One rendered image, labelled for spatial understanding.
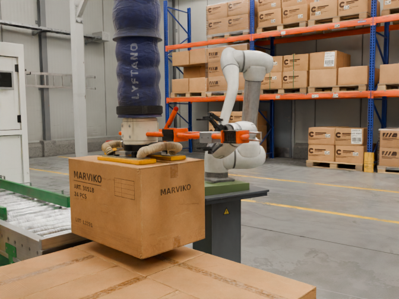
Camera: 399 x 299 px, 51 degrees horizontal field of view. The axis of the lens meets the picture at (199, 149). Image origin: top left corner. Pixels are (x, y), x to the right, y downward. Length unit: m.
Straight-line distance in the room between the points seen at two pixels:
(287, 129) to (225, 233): 8.38
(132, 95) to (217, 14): 8.85
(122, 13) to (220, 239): 1.49
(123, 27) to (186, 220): 0.95
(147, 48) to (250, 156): 1.06
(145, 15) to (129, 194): 0.82
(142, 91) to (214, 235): 1.11
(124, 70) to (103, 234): 0.78
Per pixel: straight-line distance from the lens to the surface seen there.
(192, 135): 1.76
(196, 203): 2.03
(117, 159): 1.98
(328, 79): 9.21
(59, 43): 13.01
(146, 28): 2.01
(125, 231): 1.92
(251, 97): 2.61
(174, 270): 1.95
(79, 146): 5.64
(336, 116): 10.51
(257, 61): 2.57
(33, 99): 12.39
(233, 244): 2.78
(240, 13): 10.34
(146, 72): 1.98
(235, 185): 2.60
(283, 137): 11.01
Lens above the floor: 1.26
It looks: 5 degrees down
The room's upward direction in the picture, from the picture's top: 1 degrees counter-clockwise
